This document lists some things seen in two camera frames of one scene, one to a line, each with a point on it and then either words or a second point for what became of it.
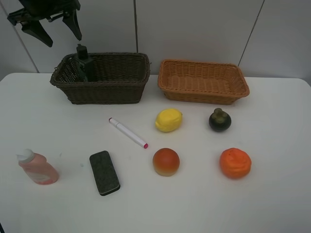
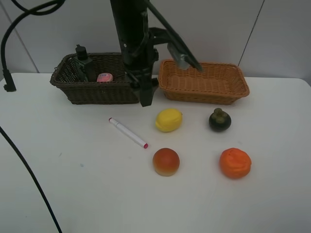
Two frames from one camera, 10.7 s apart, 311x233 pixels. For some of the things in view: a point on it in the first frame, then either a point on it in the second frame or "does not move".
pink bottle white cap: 36,168 -> 104,77
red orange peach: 166,161 does not move
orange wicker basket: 202,82 does not move
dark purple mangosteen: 219,121 does not move
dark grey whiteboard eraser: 104,173 -> 180,59
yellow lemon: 168,120 does not move
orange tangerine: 235,163 does not move
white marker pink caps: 129,133 does not move
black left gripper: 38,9 -> 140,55
